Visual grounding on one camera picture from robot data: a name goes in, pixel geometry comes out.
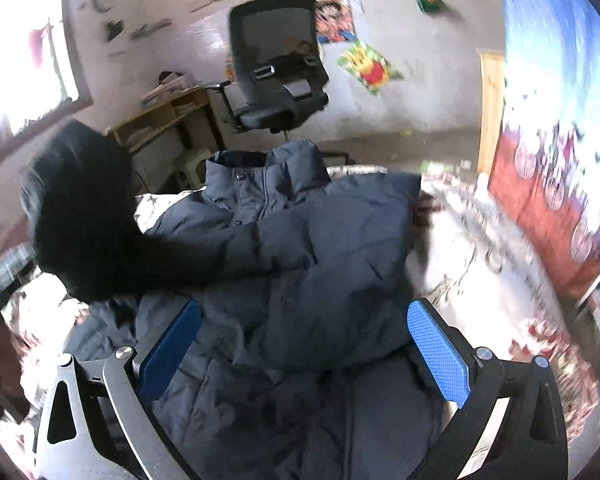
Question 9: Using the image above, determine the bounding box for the plastic stool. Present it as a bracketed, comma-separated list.
[174, 147, 216, 187]

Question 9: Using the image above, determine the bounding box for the black office chair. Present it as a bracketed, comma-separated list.
[205, 0, 356, 165]

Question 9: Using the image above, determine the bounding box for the stack of papers and books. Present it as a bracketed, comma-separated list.
[141, 71, 190, 107]

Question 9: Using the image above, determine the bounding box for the wooden board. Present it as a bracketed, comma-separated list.
[476, 49, 507, 177]

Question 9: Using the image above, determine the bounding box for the floral printed blanket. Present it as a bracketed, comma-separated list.
[0, 164, 600, 480]

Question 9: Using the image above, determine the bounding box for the yellow bear wall poster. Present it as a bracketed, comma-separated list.
[337, 41, 404, 96]

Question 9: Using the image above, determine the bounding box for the cartoon figures wall poster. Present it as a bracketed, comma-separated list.
[314, 0, 357, 45]

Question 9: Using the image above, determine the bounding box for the green wall sticker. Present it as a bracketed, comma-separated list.
[416, 0, 450, 17]

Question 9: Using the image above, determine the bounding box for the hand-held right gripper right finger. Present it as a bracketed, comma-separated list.
[406, 298, 569, 480]

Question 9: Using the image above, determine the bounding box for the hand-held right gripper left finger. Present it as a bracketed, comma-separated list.
[35, 299, 204, 480]

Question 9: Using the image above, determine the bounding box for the window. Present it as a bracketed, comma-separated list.
[0, 0, 94, 171]

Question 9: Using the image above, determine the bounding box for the wooden desk with shelf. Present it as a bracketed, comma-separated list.
[105, 85, 217, 163]

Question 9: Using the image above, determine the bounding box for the blue printed wall cloth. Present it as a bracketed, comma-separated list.
[487, 0, 600, 303]

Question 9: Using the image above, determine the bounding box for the navy puffer jacket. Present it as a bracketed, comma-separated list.
[20, 119, 463, 480]

